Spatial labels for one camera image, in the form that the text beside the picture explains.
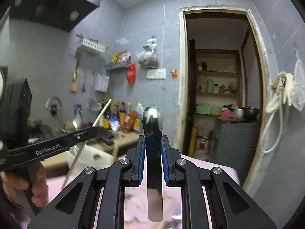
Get beige kitchen counter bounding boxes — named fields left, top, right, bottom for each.
left=40, top=129, right=146, bottom=179

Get white plastic utensil caddy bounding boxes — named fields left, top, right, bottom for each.
left=67, top=145, right=118, bottom=173

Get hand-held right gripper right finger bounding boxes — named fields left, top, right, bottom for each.
left=161, top=135, right=278, bottom=229

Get large oil jug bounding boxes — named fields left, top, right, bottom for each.
left=133, top=102, right=144, bottom=134

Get cream rubber gloves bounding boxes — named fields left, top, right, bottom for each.
left=265, top=71, right=296, bottom=114

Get wooden shelf unit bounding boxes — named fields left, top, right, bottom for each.
left=189, top=39, right=244, bottom=115

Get white wall basket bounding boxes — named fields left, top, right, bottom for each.
left=76, top=38, right=109, bottom=53

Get hanging wire strainer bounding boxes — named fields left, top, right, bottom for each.
left=87, top=75, right=98, bottom=113

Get yellow roll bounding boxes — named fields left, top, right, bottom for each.
left=188, top=126, right=198, bottom=158

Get silver pot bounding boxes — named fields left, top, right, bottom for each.
left=233, top=107, right=245, bottom=119

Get clear bag of dried goods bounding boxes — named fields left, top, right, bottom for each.
left=136, top=35, right=159, bottom=68

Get pink floral tablecloth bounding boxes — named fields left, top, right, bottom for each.
left=20, top=154, right=240, bottom=229

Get grey wall shelf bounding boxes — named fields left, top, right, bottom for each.
left=106, top=60, right=130, bottom=71

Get row of condiment bottles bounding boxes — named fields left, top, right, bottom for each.
left=96, top=99, right=134, bottom=129

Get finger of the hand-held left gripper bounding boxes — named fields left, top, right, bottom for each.
left=68, top=126, right=106, bottom=148

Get red plastic bag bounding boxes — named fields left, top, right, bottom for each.
left=125, top=63, right=136, bottom=85

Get grey cabinet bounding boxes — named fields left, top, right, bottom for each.
left=215, top=118, right=260, bottom=185

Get dark pot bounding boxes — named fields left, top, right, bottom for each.
left=243, top=106, right=260, bottom=120

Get white wall box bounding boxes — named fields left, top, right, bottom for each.
left=94, top=74, right=110, bottom=92

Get wooden chopstick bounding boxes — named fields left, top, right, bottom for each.
left=61, top=99, right=112, bottom=190

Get red white canister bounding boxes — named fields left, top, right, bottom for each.
left=196, top=136, right=209, bottom=159

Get worn white door frame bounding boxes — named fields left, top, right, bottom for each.
left=178, top=7, right=278, bottom=192

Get red snack packet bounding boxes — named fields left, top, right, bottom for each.
left=118, top=50, right=132, bottom=63

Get pink red cloth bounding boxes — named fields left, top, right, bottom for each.
left=220, top=108, right=235, bottom=119

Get black range hood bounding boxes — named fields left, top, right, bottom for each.
left=9, top=0, right=101, bottom=32

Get green box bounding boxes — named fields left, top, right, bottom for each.
left=196, top=105, right=212, bottom=115

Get person's left hand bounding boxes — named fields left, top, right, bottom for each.
left=1, top=164, right=48, bottom=207

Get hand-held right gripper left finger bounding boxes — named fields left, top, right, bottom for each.
left=26, top=135, right=146, bottom=229

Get black wok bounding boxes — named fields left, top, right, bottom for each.
left=95, top=134, right=115, bottom=146

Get white mesh bag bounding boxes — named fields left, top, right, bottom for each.
left=292, top=49, right=305, bottom=111

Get round ring light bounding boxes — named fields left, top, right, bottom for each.
left=0, top=66, right=8, bottom=103

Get orange seasoning packet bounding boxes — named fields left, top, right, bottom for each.
left=119, top=111, right=138, bottom=134

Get steel spoon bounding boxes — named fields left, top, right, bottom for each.
left=142, top=105, right=165, bottom=222
left=73, top=111, right=83, bottom=131

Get wooden knife rack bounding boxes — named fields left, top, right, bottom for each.
left=69, top=52, right=80, bottom=92

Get white blue salt bag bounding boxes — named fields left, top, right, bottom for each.
left=108, top=113, right=121, bottom=132

